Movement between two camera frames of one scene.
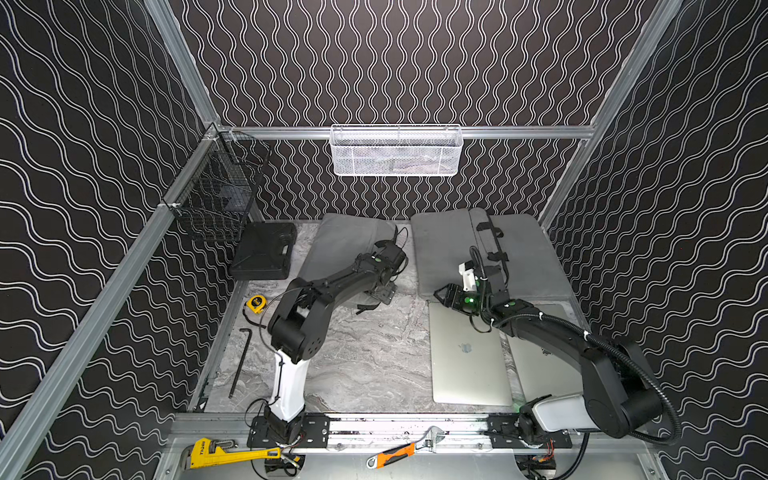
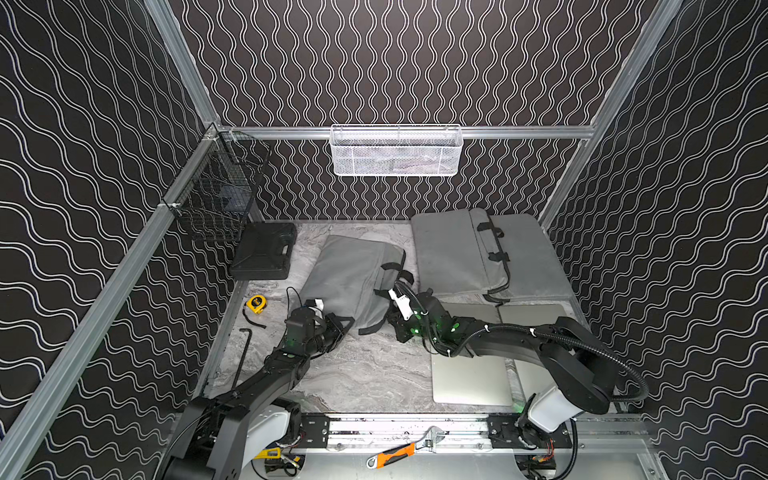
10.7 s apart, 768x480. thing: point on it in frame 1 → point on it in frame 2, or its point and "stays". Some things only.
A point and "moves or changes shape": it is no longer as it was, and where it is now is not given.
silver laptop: (468, 367) stays
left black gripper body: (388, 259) → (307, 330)
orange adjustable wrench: (399, 453) stays
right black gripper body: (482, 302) → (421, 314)
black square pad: (263, 251) stays
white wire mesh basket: (396, 150) stays
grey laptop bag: (534, 272) stays
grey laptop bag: (341, 238) moves or changes shape
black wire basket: (216, 192) stays
